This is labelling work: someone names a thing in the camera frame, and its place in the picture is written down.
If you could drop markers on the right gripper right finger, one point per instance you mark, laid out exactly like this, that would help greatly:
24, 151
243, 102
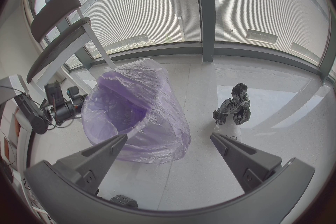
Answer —
252, 167

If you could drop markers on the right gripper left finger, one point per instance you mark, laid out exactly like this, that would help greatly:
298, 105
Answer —
89, 167

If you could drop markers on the purple plastic bag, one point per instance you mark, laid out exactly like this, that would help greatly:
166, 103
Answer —
162, 118

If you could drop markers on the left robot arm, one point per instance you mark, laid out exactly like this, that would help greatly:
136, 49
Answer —
34, 115

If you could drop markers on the crumpled black plastic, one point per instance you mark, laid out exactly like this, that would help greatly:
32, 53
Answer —
235, 110

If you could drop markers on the clear printed wrapper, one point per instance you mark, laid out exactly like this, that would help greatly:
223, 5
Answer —
225, 129

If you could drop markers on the grey cushioned white chair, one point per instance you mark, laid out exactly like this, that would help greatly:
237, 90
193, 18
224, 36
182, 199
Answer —
57, 5

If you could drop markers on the window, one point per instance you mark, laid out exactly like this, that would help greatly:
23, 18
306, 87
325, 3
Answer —
157, 7

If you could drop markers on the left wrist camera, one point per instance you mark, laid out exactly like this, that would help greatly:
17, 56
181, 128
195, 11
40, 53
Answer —
74, 93

